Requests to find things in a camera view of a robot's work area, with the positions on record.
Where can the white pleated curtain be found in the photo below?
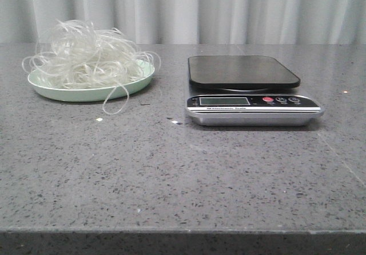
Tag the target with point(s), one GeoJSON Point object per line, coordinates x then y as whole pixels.
{"type": "Point", "coordinates": [195, 21]}

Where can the light green round plate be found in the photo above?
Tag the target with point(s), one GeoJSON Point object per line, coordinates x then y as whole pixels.
{"type": "Point", "coordinates": [89, 95]}

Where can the translucent white vermicelli bundle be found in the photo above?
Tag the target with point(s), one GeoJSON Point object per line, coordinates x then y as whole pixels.
{"type": "Point", "coordinates": [75, 55]}

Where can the silver black kitchen scale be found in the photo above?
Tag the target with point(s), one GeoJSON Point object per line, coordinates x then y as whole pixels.
{"type": "Point", "coordinates": [246, 90]}

